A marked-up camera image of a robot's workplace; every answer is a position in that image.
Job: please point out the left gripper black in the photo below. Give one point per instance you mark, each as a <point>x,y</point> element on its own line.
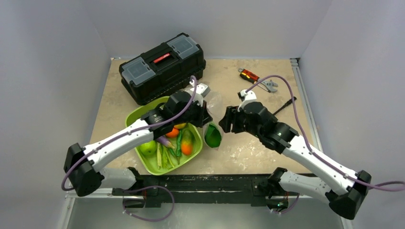
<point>203,117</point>

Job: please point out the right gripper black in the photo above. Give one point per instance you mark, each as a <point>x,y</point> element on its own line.
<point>231,119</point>

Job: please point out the clear zip top bag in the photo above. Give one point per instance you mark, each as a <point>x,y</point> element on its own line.
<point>216,109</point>

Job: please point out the toy bok choy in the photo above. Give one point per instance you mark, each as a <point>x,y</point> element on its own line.
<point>212,135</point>

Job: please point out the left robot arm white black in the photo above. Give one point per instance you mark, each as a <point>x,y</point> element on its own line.
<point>86,166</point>

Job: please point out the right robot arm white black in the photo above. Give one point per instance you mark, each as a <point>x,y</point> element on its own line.
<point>342,188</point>

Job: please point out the toy yellow lemon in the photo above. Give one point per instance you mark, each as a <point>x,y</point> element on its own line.
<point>180,126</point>

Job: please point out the toy mango orange green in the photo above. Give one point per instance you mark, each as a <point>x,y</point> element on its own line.
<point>187,142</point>

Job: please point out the toy orange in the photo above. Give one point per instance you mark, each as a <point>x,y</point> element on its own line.
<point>173,133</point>

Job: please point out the toy green chili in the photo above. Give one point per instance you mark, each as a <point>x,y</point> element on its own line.
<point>178,144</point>

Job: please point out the toy purple eggplant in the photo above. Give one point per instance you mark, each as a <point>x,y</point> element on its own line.
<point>165,142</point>

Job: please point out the green plastic tray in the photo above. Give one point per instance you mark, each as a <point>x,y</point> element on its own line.
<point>150,161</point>

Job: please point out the black hammer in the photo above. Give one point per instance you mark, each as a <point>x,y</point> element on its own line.
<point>285,105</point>

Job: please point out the toy green beans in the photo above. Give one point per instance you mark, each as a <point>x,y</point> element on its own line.
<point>164,154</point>

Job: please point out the toy green apple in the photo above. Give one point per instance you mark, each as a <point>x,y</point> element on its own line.
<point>148,149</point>

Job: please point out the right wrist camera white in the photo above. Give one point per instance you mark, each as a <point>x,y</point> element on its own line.
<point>246,97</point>

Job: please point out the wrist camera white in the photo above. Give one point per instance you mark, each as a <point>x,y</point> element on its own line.
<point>201,91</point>
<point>246,97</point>

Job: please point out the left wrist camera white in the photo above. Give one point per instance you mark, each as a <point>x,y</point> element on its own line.
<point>201,91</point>

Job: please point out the black toolbox red handle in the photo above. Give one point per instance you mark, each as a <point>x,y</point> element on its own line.
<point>163,70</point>

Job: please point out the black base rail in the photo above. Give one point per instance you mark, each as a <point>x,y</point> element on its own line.
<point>257,190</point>

